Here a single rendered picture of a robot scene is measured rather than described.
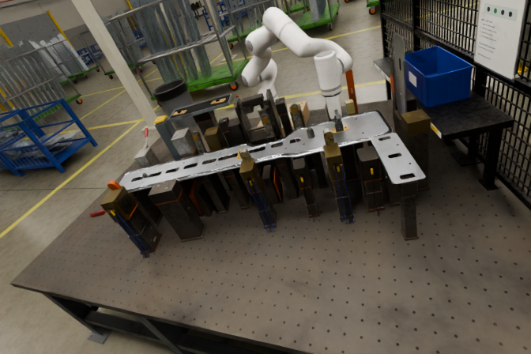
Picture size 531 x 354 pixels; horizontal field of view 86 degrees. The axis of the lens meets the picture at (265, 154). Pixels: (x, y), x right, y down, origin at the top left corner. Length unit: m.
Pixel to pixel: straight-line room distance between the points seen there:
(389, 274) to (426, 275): 0.11
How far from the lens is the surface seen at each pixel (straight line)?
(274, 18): 1.33
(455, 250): 1.23
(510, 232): 1.32
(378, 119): 1.35
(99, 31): 5.18
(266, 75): 1.83
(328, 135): 1.11
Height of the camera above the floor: 1.68
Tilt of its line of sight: 32 degrees down
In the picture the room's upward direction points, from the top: 21 degrees counter-clockwise
